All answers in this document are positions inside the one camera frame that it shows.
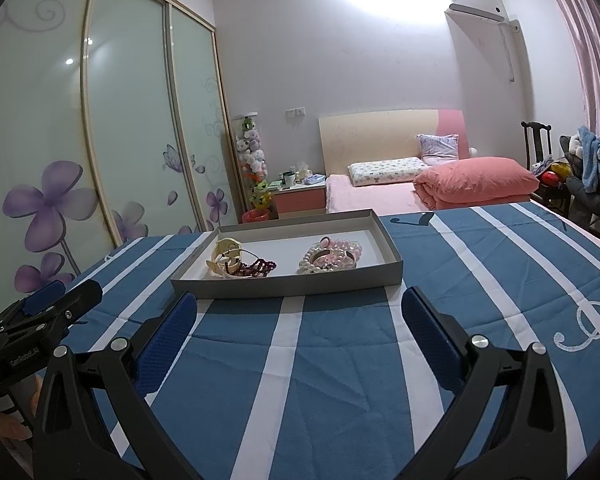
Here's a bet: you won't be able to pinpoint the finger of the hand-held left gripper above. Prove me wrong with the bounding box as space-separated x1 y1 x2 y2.
0 280 68 341
0 280 104 347

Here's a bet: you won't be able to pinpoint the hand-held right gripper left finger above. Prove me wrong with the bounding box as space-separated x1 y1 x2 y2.
30 291 216 480

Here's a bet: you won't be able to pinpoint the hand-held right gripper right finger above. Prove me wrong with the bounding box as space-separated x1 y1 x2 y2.
401 286 578 480

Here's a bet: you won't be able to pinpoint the dark metal bangle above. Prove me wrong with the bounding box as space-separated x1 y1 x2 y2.
310 246 359 271

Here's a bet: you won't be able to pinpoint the cream plastic bangle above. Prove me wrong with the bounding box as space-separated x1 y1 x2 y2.
206 239 244 277

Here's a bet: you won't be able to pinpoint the pink bead bracelet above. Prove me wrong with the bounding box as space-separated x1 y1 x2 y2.
320 237 364 271

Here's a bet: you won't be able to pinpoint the dark red bead bracelet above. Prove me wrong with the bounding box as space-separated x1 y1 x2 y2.
230 257 278 279

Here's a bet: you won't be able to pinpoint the grey cardboard tray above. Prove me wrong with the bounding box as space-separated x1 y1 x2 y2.
170 208 405 301

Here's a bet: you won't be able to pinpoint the white pearl bracelet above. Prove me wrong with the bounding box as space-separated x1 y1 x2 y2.
297 242 334 276

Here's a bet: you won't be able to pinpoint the blue white striped tablecloth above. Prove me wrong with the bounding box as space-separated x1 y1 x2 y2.
60 202 600 480

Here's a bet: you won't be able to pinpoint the pink bed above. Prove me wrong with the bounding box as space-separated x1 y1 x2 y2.
325 172 546 214

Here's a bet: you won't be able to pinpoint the salmon folded quilt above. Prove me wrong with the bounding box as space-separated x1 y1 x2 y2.
412 156 541 211

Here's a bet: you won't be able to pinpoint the white patterned pillow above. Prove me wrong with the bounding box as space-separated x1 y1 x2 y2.
347 156 431 187

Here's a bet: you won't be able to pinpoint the pink and cream nightstand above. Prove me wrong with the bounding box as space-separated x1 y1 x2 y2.
270 182 327 220

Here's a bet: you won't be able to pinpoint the floral sliding door wardrobe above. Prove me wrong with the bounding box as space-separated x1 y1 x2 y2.
0 0 246 321

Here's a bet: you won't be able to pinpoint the lilac pillow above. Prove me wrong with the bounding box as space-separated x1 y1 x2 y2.
416 133 460 166

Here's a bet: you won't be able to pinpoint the red and yellow toys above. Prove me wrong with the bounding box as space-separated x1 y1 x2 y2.
540 160 571 187

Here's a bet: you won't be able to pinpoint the cream and pink headboard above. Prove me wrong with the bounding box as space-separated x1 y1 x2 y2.
318 108 467 177

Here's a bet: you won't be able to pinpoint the plush toy column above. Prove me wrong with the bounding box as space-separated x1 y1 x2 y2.
232 112 273 211

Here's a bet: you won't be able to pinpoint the grey chair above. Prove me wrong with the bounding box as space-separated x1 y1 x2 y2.
560 135 600 241

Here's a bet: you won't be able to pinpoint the dark wooden chair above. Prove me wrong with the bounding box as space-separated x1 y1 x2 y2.
521 120 571 216

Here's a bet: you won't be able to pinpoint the white pipe cover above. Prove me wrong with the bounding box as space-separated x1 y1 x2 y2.
500 20 521 83

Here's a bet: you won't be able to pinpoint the pink curtain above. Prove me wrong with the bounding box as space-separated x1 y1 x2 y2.
535 0 600 146

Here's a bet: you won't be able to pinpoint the white air conditioner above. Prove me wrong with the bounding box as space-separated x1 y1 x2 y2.
447 0 507 23

